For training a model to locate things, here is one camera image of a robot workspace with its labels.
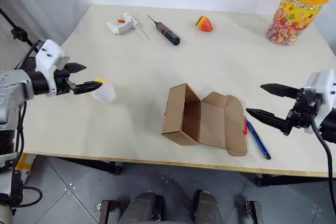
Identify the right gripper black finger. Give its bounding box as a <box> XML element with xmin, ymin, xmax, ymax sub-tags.
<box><xmin>260</xmin><ymin>83</ymin><xmax>300</xmax><ymax>99</ymax></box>
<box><xmin>245</xmin><ymin>108</ymin><xmax>290</xmax><ymax>133</ymax></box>

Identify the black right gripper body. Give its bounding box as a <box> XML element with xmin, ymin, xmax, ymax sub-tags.
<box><xmin>283</xmin><ymin>87</ymin><xmax>324</xmax><ymax>136</ymax></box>

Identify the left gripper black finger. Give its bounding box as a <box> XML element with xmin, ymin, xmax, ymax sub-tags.
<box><xmin>65</xmin><ymin>79</ymin><xmax>103</xmax><ymax>95</ymax></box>
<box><xmin>65</xmin><ymin>62</ymin><xmax>88</xmax><ymax>74</ymax></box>

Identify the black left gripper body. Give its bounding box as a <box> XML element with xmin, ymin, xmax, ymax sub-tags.
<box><xmin>54</xmin><ymin>62</ymin><xmax>79</xmax><ymax>95</ymax></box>

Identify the yellow and white soft item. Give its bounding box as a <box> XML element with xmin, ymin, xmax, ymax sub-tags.
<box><xmin>90</xmin><ymin>77</ymin><xmax>117</xmax><ymax>103</ymax></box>

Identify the blue pen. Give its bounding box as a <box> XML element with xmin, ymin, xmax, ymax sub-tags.
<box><xmin>244</xmin><ymin>115</ymin><xmax>272</xmax><ymax>161</ymax></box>

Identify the brown cardboard box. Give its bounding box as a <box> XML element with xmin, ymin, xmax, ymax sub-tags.
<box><xmin>161</xmin><ymin>83</ymin><xmax>248</xmax><ymax>158</ymax></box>

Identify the white glue gun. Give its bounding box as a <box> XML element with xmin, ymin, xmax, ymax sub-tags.
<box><xmin>106</xmin><ymin>12</ymin><xmax>149</xmax><ymax>40</ymax></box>

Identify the black tripod stand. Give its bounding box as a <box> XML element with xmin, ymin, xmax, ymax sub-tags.
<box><xmin>0</xmin><ymin>7</ymin><xmax>35</xmax><ymax>48</ymax></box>

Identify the candy jar with orange lid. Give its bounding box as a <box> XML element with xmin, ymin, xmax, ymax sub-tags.
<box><xmin>265</xmin><ymin>0</ymin><xmax>332</xmax><ymax>47</ymax></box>

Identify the rusty steel stand foot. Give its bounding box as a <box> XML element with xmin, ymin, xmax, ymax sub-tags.
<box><xmin>246</xmin><ymin>200</ymin><xmax>264</xmax><ymax>224</ymax></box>
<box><xmin>94</xmin><ymin>199</ymin><xmax>117</xmax><ymax>224</ymax></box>

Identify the black red electric screwdriver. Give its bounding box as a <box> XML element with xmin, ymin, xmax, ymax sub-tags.
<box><xmin>145</xmin><ymin>14</ymin><xmax>181</xmax><ymax>47</ymax></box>

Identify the toy strawberry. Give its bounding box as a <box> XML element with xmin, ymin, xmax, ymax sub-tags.
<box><xmin>195</xmin><ymin>15</ymin><xmax>214</xmax><ymax>33</ymax></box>

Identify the dark rounded shape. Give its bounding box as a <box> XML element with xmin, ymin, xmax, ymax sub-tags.
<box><xmin>193</xmin><ymin>190</ymin><xmax>224</xmax><ymax>224</ymax></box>
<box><xmin>122</xmin><ymin>191</ymin><xmax>164</xmax><ymax>224</ymax></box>

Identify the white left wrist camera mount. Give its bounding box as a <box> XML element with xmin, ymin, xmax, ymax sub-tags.
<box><xmin>35</xmin><ymin>39</ymin><xmax>66</xmax><ymax>97</ymax></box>

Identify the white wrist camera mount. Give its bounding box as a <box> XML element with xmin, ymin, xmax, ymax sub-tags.
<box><xmin>35</xmin><ymin>39</ymin><xmax>66</xmax><ymax>97</ymax></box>
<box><xmin>303</xmin><ymin>68</ymin><xmax>336</xmax><ymax>133</ymax></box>

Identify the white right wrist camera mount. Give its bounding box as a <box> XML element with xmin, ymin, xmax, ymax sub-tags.
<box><xmin>303</xmin><ymin>68</ymin><xmax>336</xmax><ymax>133</ymax></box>

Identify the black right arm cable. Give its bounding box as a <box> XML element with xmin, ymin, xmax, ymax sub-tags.
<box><xmin>311</xmin><ymin>120</ymin><xmax>336</xmax><ymax>180</ymax></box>

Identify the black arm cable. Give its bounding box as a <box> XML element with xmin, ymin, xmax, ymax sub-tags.
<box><xmin>10</xmin><ymin>99</ymin><xmax>28</xmax><ymax>209</ymax></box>
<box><xmin>311</xmin><ymin>120</ymin><xmax>336</xmax><ymax>180</ymax></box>

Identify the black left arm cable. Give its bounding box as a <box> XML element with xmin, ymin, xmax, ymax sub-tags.
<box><xmin>10</xmin><ymin>99</ymin><xmax>28</xmax><ymax>209</ymax></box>

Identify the black table frame leg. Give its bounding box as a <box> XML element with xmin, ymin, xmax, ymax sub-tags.
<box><xmin>255</xmin><ymin>173</ymin><xmax>336</xmax><ymax>188</ymax></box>
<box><xmin>56</xmin><ymin>156</ymin><xmax>123</xmax><ymax>175</ymax></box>

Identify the black floor cable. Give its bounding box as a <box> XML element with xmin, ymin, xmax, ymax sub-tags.
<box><xmin>22</xmin><ymin>185</ymin><xmax>44</xmax><ymax>207</ymax></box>

